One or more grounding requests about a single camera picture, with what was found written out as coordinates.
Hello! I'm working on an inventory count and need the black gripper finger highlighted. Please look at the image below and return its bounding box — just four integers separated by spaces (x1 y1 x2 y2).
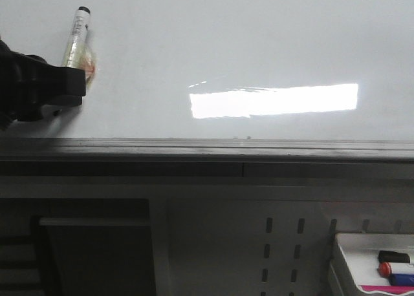
16 54 86 122

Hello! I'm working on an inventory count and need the white black whiteboard marker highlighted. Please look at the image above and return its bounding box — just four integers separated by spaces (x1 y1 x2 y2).
61 6 96 85

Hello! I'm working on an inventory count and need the white whiteboard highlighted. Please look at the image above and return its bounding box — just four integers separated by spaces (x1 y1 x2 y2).
1 0 413 142

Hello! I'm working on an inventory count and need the dark storage bin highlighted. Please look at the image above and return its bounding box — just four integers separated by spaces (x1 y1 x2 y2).
30 217 157 295

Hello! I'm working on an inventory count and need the white perforated metal panel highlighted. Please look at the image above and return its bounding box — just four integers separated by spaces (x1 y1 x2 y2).
151 198 413 295

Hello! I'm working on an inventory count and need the white storage tray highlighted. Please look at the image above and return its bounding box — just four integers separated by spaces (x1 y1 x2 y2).
328 233 413 295

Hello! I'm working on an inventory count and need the black marker in tray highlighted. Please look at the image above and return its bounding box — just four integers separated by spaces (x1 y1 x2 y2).
378 250 411 264

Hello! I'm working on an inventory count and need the red capped marker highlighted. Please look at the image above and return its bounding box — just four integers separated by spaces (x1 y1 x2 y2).
378 262 414 278

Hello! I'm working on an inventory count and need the pink white eraser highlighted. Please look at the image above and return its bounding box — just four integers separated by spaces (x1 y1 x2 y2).
360 285 413 295

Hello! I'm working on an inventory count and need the blue marker in tray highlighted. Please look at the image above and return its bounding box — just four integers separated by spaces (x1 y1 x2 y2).
389 273 414 287

